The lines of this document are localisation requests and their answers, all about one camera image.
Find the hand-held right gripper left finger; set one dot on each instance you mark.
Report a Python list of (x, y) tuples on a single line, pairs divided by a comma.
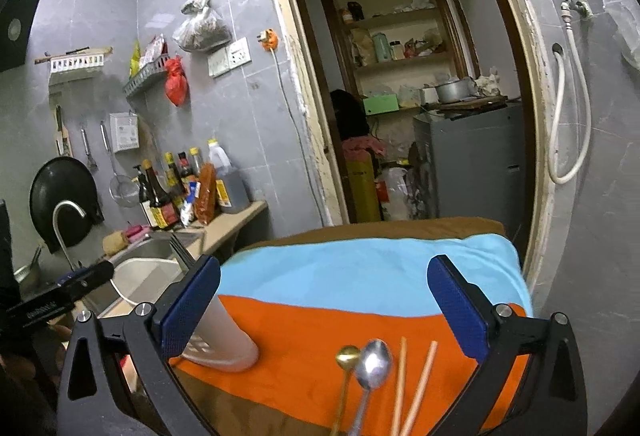
[(192, 301)]

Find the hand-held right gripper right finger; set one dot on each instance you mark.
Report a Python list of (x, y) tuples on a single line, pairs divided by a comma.
[(457, 311)]

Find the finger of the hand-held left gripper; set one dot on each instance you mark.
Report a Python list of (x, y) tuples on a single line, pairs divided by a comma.
[(92, 273)]

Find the steel fork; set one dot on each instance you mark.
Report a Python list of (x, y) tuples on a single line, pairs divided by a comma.
[(181, 253)]

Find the white plastic utensil holder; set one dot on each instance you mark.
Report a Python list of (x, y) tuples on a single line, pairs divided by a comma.
[(230, 341)]

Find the large steel spoon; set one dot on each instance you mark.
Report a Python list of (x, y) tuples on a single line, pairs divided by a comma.
[(375, 363)]

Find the gold spoon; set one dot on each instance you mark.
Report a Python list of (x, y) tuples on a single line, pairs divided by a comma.
[(347, 356)]

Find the tan loofah sponge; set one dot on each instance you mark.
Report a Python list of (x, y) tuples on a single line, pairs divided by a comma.
[(115, 242)]

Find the chrome faucet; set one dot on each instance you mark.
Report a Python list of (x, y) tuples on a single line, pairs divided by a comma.
[(56, 231)]

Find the pink brush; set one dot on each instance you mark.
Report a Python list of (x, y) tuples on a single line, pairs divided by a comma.
[(136, 231)]

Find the steel sink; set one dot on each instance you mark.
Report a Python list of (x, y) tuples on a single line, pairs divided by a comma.
[(150, 246)]

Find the brown pump bottle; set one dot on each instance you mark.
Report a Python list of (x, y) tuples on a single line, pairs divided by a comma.
[(144, 208)]

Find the metal strainer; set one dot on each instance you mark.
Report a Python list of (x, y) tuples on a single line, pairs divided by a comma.
[(124, 191)]

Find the blue white packet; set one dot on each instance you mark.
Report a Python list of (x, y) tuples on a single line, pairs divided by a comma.
[(187, 211)]

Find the black wok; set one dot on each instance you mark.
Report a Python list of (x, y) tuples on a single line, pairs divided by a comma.
[(60, 186)]

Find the dark soy sauce bottle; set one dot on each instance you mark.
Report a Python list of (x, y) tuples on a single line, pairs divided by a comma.
[(160, 206)]

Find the red spice packet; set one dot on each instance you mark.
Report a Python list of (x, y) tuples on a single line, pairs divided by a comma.
[(206, 196)]

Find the striped blanket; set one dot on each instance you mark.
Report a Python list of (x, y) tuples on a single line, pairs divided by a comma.
[(350, 276)]

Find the large oil jug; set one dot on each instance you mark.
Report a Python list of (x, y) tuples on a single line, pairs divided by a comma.
[(232, 191)]

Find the yellow capped sauce bottle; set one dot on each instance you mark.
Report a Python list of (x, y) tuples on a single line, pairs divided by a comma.
[(174, 181)]

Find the red capped sauce bottle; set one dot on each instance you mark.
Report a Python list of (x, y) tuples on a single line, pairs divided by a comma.
[(186, 171)]

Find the clear plastic jug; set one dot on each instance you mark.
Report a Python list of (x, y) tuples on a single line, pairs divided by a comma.
[(396, 193)]

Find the clear capped bottle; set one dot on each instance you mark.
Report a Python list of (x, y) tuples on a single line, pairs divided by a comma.
[(196, 161)]

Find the wooden spatula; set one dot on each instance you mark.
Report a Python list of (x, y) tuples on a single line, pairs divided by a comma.
[(61, 134)]

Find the grey fridge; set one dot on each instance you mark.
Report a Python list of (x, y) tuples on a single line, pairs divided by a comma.
[(470, 161)]

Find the yellow container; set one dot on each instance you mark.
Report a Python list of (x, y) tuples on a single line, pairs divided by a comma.
[(365, 191)]

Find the pink cloth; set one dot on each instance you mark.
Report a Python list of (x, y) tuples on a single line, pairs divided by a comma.
[(362, 147)]

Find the red plastic bag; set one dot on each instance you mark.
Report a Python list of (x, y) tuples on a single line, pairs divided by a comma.
[(176, 84)]

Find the yellow packet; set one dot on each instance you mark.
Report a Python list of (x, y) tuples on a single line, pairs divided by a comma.
[(135, 59)]

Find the aluminium pot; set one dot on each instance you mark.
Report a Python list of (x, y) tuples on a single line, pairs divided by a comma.
[(454, 91)]

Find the green box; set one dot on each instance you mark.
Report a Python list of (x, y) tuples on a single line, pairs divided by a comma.
[(381, 105)]

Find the kitchen knife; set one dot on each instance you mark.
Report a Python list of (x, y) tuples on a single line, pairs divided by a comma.
[(75, 52)]

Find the black bag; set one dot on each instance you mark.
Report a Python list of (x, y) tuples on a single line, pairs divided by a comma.
[(350, 114)]

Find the red white packets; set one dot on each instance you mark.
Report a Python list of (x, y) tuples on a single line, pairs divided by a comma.
[(154, 51)]

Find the black range hood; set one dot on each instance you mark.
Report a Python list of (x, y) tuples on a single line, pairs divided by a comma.
[(20, 31)]

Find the small jar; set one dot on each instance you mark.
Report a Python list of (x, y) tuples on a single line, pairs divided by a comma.
[(395, 50)]

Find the clear bag of dried goods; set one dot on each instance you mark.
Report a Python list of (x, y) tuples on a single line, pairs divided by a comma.
[(202, 29)]

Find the orange plug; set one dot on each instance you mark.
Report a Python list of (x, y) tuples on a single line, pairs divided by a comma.
[(267, 39)]

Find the mint green flask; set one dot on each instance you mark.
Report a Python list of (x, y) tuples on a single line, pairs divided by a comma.
[(381, 47)]

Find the wooden shelf cabinet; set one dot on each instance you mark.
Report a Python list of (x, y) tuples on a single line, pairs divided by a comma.
[(330, 41)]

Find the white mesh bag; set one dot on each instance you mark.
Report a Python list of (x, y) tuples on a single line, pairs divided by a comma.
[(620, 16)]

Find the white wall box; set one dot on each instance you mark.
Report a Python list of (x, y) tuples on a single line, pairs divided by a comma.
[(123, 132)]

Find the metal wall shelf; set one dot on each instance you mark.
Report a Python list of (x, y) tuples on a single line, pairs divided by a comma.
[(145, 79)]

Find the white wall basket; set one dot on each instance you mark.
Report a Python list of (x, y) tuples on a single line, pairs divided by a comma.
[(77, 65)]

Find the door frame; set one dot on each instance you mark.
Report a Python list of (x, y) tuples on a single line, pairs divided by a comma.
[(300, 91)]

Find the white wall switch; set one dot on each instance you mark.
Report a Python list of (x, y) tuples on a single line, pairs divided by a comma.
[(218, 64)]

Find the white wall socket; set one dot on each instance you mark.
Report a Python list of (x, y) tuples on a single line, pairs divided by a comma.
[(239, 52)]

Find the metal wall tap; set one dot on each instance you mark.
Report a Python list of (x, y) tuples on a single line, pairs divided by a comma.
[(575, 6)]

